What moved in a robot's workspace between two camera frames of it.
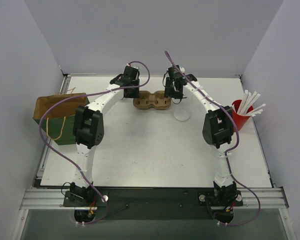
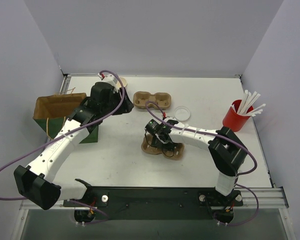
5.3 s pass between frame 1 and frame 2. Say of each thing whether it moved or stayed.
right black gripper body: moved
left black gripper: moved
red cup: stayed
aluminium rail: stayed
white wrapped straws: stayed
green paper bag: stayed
